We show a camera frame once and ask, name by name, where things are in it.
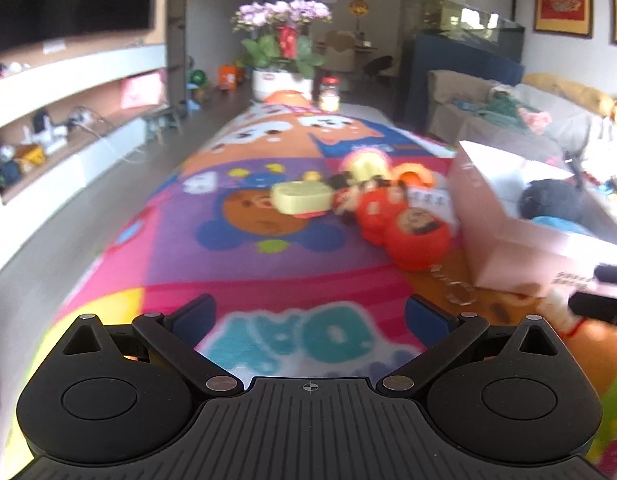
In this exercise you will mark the dark blue cabinet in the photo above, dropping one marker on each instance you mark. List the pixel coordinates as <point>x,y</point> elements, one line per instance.
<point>438,80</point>

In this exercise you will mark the beige dining chair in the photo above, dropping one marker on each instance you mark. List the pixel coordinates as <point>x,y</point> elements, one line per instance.
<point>338,52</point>

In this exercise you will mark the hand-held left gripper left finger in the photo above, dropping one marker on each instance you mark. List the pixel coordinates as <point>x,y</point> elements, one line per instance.
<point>196,319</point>

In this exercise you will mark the white paper card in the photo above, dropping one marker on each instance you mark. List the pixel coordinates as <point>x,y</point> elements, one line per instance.
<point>432,200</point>

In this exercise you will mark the gold yellow figurine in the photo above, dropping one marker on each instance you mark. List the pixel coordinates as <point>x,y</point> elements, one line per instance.
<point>366,165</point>

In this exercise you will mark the pink cardboard box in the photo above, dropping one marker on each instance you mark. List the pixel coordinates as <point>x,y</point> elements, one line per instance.
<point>498,245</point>

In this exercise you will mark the potted purple orchid plant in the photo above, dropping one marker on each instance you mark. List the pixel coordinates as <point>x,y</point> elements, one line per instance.
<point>278,45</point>

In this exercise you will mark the red figurine doll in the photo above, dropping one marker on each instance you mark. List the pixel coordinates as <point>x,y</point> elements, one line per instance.
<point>378,207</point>

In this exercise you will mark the white wall shelf unit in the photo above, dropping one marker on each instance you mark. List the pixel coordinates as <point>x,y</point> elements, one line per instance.
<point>78,160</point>

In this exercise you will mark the orange bowl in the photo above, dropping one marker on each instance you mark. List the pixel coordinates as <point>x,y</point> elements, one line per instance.
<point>286,97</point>

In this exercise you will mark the orange floor box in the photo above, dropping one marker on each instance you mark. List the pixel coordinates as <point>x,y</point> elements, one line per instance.
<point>228,78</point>

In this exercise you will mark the green toy ball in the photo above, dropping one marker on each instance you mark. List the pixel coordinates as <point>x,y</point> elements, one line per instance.
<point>198,77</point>

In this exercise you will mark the grey sofa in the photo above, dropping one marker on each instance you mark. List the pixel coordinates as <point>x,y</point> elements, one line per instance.
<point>468,95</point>

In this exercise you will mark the blue object in box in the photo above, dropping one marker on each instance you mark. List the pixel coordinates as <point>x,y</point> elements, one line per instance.
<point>558,225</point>

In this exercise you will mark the pink box on shelf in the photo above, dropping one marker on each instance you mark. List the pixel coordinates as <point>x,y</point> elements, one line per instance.
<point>142,90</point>

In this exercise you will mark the white soft toy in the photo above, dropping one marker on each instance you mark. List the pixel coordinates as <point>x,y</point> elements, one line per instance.
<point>560,310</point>

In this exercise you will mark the yellow cushion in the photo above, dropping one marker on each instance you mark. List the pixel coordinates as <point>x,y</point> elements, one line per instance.
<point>568,91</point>

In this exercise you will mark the yellow toy box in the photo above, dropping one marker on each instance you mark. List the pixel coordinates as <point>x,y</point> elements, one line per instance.
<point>301,197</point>

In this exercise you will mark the glass fish tank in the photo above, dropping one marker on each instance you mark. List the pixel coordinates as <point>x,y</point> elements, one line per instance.
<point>468,22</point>

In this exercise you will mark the small orange doll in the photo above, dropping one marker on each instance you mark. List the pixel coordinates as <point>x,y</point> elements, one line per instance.
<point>416,177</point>

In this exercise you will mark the glass jar with red lid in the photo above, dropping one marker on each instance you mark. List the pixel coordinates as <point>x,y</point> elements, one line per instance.
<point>330,96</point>

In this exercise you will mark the small wooden stool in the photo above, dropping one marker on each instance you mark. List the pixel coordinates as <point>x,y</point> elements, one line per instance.
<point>161,122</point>

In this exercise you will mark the colourful printed desktop mat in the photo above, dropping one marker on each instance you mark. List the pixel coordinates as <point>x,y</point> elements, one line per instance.
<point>328,265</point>

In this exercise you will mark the dark fuzzy ball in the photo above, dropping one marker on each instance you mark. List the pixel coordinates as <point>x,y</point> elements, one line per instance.
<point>550,199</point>

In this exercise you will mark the green cloth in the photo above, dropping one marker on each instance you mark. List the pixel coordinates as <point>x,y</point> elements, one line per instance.
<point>503,106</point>

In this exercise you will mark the red roly-poly doll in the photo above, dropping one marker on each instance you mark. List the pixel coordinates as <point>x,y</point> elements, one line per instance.
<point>421,235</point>

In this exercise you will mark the black chair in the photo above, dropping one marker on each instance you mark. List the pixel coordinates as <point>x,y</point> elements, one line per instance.
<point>378,66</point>

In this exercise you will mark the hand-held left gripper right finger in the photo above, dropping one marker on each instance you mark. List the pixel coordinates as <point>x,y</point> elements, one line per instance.
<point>428,320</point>

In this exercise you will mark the yellow round wall decoration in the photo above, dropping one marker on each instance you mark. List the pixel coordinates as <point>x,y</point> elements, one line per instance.
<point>358,7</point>

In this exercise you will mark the black television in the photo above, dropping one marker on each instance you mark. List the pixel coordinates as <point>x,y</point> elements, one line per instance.
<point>63,0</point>

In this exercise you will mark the pink cloth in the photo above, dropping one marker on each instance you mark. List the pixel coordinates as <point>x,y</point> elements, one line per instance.
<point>535,120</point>

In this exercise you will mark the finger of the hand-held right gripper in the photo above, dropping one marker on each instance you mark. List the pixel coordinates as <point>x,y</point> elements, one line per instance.
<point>613,274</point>
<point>598,306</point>

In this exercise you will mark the small black-haired figurine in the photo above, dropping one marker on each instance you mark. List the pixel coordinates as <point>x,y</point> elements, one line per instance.
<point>347,195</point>

